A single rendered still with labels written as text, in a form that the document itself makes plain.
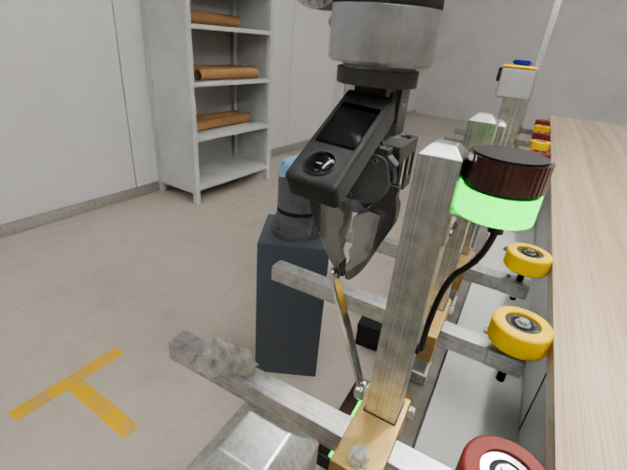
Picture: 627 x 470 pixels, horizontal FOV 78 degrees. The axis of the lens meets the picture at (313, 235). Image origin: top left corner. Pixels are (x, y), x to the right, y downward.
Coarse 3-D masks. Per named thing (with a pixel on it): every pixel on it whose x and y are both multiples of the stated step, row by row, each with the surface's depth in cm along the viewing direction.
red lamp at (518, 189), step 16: (480, 160) 28; (464, 176) 30; (480, 176) 28; (496, 176) 27; (512, 176) 27; (528, 176) 27; (544, 176) 27; (496, 192) 28; (512, 192) 27; (528, 192) 27; (544, 192) 28
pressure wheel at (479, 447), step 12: (468, 444) 37; (480, 444) 37; (492, 444) 37; (504, 444) 37; (516, 444) 37; (468, 456) 36; (480, 456) 36; (492, 456) 36; (504, 456) 36; (516, 456) 36; (528, 456) 36; (456, 468) 37; (468, 468) 35; (480, 468) 35; (492, 468) 35; (504, 468) 35; (516, 468) 36; (528, 468) 35; (540, 468) 35
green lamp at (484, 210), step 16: (464, 192) 30; (464, 208) 30; (480, 208) 29; (496, 208) 28; (512, 208) 28; (528, 208) 28; (480, 224) 29; (496, 224) 28; (512, 224) 28; (528, 224) 29
